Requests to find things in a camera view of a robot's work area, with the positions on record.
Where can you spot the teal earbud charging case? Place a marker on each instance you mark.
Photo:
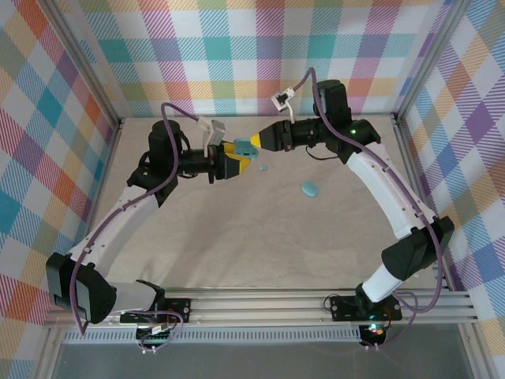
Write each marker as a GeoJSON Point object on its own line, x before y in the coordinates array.
{"type": "Point", "coordinates": [244, 148]}

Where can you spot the teal oval case shell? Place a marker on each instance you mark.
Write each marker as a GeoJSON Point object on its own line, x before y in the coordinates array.
{"type": "Point", "coordinates": [310, 189]}

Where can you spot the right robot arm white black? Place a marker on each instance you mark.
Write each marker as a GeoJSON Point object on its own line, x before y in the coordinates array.
{"type": "Point", "coordinates": [394, 197]}

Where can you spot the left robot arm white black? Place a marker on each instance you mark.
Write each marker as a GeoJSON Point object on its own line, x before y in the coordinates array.
{"type": "Point", "coordinates": [118, 229]}

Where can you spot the grey metal panel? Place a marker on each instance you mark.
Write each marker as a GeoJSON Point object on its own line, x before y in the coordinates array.
{"type": "Point", "coordinates": [256, 363]}

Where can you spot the aluminium side rail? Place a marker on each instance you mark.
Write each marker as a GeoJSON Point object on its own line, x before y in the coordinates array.
{"type": "Point", "coordinates": [98, 197]}
{"type": "Point", "coordinates": [425, 197]}

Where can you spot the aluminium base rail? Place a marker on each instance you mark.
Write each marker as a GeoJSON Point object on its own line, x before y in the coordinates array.
{"type": "Point", "coordinates": [256, 308]}

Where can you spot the aluminium frame post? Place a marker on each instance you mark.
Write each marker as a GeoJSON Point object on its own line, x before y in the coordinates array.
{"type": "Point", "coordinates": [430, 59]}
{"type": "Point", "coordinates": [83, 59]}

